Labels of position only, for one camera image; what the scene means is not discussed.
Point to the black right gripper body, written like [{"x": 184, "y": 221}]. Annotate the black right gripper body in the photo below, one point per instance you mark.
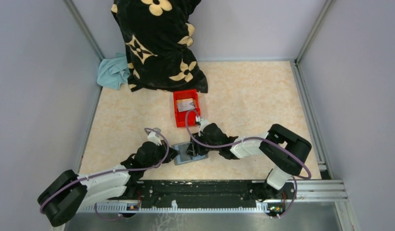
[{"x": 203, "y": 150}]

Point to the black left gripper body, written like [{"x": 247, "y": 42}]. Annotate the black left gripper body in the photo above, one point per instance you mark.
[{"x": 159, "y": 156}]

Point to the red plastic bin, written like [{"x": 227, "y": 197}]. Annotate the red plastic bin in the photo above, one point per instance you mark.
[{"x": 189, "y": 116}]

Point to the grey card holder wallet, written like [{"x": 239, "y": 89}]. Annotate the grey card holder wallet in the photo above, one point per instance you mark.
[{"x": 186, "y": 154}]

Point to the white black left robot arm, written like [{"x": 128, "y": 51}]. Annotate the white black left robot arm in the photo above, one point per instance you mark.
[{"x": 70, "y": 192}]

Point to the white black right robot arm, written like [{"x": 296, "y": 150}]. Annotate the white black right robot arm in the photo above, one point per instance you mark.
[{"x": 287, "y": 150}]

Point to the silver credit card in bin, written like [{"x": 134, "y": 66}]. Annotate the silver credit card in bin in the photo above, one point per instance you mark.
[{"x": 184, "y": 105}]

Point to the light blue cloth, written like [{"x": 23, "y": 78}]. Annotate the light blue cloth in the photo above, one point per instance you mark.
[{"x": 112, "y": 73}]

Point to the black floral blanket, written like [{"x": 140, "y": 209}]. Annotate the black floral blanket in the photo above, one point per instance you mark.
[{"x": 157, "y": 36}]

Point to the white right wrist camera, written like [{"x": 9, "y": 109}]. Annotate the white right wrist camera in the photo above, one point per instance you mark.
[{"x": 201, "y": 123}]

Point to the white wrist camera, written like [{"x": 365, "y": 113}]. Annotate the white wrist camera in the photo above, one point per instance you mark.
[
  {"x": 153, "y": 136},
  {"x": 201, "y": 123}
]

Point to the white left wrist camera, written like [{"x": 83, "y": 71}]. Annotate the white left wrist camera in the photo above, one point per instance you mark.
[{"x": 153, "y": 136}]

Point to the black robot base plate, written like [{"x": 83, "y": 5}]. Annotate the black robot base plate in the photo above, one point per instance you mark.
[{"x": 208, "y": 194}]

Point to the grey slotted cable duct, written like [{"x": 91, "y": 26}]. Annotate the grey slotted cable duct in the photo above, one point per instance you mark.
[{"x": 123, "y": 208}]

